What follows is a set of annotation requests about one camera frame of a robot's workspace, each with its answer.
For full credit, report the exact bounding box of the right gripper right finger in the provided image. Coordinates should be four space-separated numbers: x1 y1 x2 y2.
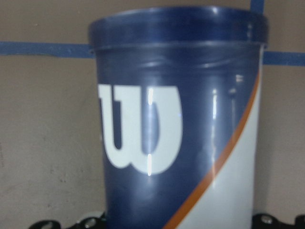
252 209 305 229

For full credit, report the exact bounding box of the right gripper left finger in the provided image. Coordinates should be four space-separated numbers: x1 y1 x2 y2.
30 211 107 229

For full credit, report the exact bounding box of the white blue tennis ball can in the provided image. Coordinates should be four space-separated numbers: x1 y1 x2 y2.
89 6 268 229

